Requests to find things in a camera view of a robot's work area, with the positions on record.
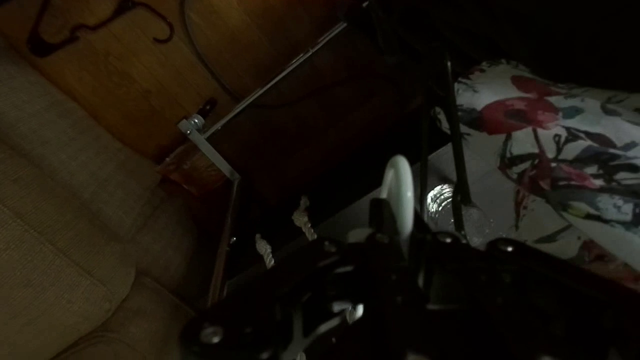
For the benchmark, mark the floral print garment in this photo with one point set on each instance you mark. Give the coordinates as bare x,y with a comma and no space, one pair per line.
567,160

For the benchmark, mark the metal garment rack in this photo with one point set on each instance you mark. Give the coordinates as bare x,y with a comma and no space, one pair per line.
206,142

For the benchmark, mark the black clothes hanger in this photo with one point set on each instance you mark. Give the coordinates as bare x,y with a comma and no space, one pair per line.
50,41

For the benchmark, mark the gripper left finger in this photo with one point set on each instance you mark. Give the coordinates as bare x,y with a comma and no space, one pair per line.
300,286

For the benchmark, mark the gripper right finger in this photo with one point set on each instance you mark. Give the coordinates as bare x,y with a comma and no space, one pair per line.
506,301

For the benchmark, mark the brown fabric couch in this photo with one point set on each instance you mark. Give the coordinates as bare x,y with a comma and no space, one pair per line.
60,232

